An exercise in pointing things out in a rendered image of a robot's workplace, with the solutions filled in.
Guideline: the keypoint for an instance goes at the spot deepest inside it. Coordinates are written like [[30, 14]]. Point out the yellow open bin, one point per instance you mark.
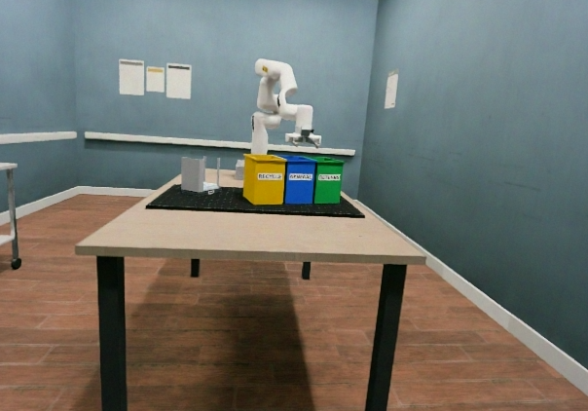
[[264, 179]]

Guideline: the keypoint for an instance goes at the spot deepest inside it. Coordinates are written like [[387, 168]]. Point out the green open bin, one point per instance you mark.
[[327, 180]]

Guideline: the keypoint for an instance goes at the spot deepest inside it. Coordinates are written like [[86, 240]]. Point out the blue bin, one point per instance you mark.
[[298, 180]]

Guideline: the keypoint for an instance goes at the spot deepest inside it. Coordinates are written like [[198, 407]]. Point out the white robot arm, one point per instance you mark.
[[273, 71]]

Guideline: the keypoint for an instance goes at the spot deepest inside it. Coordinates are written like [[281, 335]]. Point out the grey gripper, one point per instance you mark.
[[297, 138]]

